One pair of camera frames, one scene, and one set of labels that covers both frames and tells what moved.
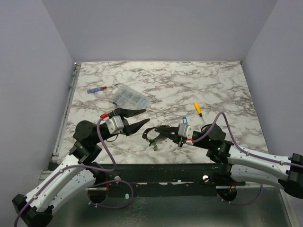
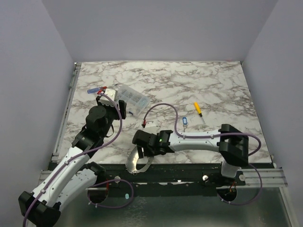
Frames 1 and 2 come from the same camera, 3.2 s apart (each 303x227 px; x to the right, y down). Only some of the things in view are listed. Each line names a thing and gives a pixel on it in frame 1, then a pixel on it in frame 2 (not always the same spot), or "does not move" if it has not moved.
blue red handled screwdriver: (94, 89) does not move
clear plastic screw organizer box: (125, 96) does not move
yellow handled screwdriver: (198, 109) does not move
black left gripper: (129, 129) → (122, 106)
